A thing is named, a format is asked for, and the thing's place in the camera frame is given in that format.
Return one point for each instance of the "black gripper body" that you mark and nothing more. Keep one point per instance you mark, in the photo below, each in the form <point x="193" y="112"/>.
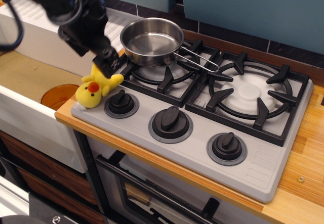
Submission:
<point x="82" y="28"/>

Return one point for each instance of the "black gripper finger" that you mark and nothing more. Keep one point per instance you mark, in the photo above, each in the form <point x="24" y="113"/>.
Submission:
<point x="107" y="62"/>

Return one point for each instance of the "yellow stuffed duck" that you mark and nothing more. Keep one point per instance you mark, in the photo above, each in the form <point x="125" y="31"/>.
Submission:
<point x="96" y="86"/>

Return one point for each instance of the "stainless steel pan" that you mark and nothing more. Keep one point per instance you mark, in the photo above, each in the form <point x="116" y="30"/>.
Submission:
<point x="156" y="42"/>

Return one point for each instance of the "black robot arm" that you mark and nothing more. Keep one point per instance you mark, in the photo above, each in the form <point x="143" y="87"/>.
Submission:
<point x="50" y="6"/>

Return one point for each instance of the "black left stove knob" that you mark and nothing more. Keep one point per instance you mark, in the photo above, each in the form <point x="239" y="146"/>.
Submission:
<point x="121" y="105"/>

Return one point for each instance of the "black stove knob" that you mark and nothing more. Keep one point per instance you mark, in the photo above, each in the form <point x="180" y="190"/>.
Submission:
<point x="121" y="105"/>
<point x="227" y="149"/>
<point x="170" y="126"/>

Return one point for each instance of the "black middle stove knob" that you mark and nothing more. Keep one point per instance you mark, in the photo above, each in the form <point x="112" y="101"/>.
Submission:
<point x="170" y="126"/>

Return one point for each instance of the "grey toy stove top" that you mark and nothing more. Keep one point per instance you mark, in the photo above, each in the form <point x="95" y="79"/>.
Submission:
<point x="257" y="176"/>

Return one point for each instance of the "black right stove knob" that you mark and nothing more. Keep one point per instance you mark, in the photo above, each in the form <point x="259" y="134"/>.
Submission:
<point x="227" y="149"/>

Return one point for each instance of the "white toy sink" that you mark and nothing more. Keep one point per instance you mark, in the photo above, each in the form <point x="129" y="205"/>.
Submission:
<point x="41" y="62"/>

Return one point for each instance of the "black left burner grate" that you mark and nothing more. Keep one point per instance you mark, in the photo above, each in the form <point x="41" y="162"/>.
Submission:
<point x="172" y="84"/>

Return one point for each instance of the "black burner grate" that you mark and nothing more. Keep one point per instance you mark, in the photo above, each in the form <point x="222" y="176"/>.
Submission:
<point x="172" y="84"/>
<point x="263" y="101"/>

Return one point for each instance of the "wooden drawer cabinet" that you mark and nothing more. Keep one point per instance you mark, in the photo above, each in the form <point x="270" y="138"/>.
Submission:
<point x="62" y="186"/>

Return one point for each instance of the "black right burner grate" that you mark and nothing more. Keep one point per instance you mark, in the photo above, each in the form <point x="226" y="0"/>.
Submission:
<point x="263" y="101"/>

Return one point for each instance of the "oven door with handle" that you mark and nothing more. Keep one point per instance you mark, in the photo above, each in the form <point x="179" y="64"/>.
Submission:
<point x="146" y="194"/>

